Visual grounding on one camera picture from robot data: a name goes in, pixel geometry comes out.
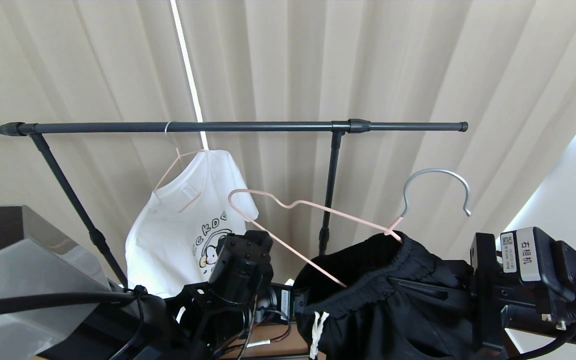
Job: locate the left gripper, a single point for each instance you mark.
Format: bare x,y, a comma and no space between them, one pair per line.
273,305

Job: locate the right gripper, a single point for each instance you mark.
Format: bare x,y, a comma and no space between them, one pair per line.
485,300

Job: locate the black garment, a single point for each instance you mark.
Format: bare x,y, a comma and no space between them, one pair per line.
393,310

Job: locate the pink clothes hanger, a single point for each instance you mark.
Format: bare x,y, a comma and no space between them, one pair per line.
170,170
338,212

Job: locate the white printed t-shirt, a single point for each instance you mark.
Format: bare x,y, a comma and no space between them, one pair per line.
168,240

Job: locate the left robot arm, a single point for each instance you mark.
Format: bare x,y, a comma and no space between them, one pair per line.
43,280

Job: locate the black clothes rack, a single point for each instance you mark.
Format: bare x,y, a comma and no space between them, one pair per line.
268,126

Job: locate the white curtain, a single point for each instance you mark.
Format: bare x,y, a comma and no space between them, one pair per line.
368,60

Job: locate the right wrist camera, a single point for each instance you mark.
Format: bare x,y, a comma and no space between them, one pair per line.
528,250

